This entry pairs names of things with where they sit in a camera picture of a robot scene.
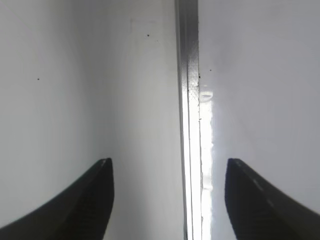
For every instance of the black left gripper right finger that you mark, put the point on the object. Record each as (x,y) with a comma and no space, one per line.
(259,211)

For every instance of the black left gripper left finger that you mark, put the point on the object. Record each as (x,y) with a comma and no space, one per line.
(81,212)

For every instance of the white board with aluminium frame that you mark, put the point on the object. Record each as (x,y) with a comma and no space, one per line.
(249,89)

